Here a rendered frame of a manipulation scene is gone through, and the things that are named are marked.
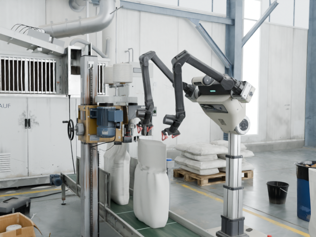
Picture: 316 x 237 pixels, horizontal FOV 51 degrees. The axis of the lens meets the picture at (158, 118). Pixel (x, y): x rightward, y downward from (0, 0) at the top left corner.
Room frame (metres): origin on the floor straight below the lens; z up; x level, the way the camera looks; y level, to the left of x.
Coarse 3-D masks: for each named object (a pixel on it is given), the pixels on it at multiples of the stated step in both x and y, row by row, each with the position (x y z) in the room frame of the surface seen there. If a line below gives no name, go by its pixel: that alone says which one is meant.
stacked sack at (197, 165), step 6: (192, 162) 5.58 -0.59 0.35; (198, 162) 5.46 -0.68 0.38; (204, 162) 5.50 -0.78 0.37; (210, 162) 5.50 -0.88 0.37; (216, 162) 5.55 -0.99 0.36; (222, 162) 5.61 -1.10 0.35; (192, 168) 5.58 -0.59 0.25; (198, 168) 5.41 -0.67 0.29; (204, 168) 5.40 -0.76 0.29; (210, 168) 5.48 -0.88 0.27
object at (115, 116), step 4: (108, 112) 2.63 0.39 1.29; (112, 112) 2.60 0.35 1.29; (116, 112) 2.60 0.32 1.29; (120, 112) 2.64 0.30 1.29; (108, 116) 2.63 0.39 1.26; (112, 116) 2.60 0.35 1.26; (116, 116) 2.60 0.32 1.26; (120, 116) 2.64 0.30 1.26; (108, 120) 2.63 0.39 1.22; (112, 120) 2.60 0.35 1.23; (116, 120) 2.60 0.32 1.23; (120, 120) 2.64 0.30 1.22; (116, 124) 2.64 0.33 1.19
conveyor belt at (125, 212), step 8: (72, 176) 4.34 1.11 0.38; (112, 208) 3.05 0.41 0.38; (120, 208) 3.06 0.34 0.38; (128, 208) 3.06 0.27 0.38; (120, 216) 2.84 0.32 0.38; (128, 216) 2.84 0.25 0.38; (136, 224) 2.66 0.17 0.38; (144, 224) 2.66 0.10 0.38; (168, 224) 2.67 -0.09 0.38; (176, 224) 2.67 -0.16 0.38; (144, 232) 2.50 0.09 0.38; (152, 232) 2.50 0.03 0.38; (160, 232) 2.50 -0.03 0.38; (168, 232) 2.50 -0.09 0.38; (176, 232) 2.50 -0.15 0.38; (184, 232) 2.50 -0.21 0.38; (192, 232) 2.50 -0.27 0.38
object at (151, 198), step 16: (144, 144) 2.69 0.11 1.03; (160, 144) 2.59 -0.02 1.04; (144, 160) 2.68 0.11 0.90; (160, 160) 2.59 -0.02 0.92; (144, 176) 2.67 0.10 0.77; (160, 176) 2.59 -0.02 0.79; (144, 192) 2.65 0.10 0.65; (160, 192) 2.56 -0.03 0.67; (144, 208) 2.64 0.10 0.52; (160, 208) 2.56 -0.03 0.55; (160, 224) 2.57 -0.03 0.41
